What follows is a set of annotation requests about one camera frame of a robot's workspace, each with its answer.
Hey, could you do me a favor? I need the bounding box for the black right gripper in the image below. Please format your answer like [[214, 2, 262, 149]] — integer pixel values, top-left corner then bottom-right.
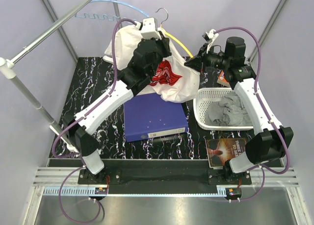
[[185, 43, 230, 74]]

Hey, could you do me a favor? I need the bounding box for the yellow plastic hanger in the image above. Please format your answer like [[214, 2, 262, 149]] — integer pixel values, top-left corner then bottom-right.
[[155, 8, 194, 58]]

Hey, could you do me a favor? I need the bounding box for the white t shirt red print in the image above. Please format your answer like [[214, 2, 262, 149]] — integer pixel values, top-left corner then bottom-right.
[[104, 24, 200, 103]]

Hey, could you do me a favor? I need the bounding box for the grey t shirt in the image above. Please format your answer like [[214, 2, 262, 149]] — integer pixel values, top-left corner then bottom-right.
[[204, 91, 252, 127]]

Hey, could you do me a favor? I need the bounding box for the light blue plastic hanger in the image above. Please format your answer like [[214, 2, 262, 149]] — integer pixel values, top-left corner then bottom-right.
[[74, 0, 152, 22]]

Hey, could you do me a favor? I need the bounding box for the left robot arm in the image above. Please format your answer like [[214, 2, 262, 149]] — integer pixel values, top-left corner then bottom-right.
[[64, 31, 171, 184]]

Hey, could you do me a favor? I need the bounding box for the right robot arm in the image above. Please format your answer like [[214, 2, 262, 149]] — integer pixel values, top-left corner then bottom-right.
[[185, 35, 293, 184]]

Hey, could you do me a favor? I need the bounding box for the white plastic basket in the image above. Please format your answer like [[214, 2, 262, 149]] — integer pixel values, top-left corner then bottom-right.
[[193, 87, 253, 131]]

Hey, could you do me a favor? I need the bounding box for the dark brown book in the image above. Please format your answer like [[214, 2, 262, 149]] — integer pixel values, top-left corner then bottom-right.
[[206, 138, 247, 169]]

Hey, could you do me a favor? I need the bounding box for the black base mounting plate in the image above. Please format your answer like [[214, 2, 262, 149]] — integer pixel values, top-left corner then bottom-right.
[[69, 159, 251, 196]]

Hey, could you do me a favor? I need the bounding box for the metal clothes rack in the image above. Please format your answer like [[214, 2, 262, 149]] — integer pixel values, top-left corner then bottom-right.
[[0, 0, 114, 153]]

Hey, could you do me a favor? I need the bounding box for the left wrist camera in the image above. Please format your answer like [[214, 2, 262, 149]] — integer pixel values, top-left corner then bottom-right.
[[139, 17, 161, 40]]

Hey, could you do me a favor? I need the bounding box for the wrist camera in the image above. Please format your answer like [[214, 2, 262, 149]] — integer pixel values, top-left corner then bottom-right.
[[139, 17, 161, 40], [203, 29, 219, 53]]

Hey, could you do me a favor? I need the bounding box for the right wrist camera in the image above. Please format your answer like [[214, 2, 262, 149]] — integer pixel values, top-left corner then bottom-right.
[[203, 29, 219, 53]]

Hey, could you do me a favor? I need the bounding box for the blue ring binder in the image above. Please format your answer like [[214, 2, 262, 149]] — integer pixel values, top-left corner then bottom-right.
[[124, 93, 188, 142]]

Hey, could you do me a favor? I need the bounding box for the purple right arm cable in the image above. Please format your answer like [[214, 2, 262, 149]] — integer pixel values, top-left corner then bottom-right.
[[214, 26, 291, 201]]

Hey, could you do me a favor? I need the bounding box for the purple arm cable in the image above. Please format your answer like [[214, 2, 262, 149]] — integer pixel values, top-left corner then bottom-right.
[[214, 26, 291, 201], [52, 19, 140, 222]]

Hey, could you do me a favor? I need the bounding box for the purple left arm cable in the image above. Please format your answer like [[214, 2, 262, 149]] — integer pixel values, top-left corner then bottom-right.
[[52, 19, 140, 222]]

